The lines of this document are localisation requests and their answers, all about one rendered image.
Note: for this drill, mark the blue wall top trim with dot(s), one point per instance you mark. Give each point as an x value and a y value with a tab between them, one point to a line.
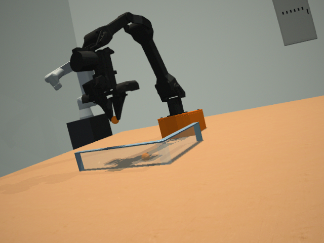
143	143

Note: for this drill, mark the brown ball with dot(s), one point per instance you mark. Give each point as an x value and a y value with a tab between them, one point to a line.
114	120

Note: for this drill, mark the low clear corner walls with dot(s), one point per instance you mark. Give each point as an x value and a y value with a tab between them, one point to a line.
141	156

